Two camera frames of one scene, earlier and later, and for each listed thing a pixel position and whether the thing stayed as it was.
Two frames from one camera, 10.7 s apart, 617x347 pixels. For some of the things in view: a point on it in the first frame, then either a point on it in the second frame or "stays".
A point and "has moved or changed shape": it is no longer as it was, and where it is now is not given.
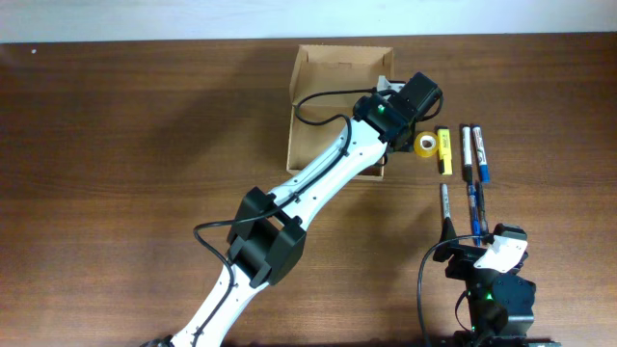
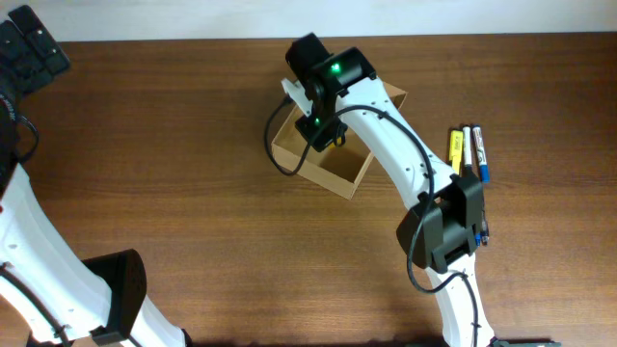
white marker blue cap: x=484 y=167 stays
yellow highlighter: x=444 y=150 to x=456 y=149
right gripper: x=466 y=256 to x=328 y=137
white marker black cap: x=468 y=155 stays
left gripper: x=418 y=120 to x=37 y=72
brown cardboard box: x=326 y=83 has moved or changed shape
